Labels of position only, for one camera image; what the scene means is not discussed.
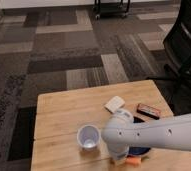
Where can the red black chocolate bar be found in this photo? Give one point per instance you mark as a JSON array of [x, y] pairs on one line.
[[148, 111]]

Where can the beige sponge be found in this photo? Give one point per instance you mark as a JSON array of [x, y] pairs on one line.
[[114, 103]]

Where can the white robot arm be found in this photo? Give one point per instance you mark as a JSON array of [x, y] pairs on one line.
[[121, 132]]

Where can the white ceramic cup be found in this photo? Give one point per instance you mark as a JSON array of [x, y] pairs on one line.
[[88, 137]]

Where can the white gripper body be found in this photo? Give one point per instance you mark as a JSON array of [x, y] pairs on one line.
[[118, 155]]

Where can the dark blue plate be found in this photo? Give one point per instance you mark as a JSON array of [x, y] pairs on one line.
[[138, 151]]

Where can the black rolling cart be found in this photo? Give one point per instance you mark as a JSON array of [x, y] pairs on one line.
[[116, 8]]

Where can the black office chair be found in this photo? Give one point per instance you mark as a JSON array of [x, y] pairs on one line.
[[177, 45]]

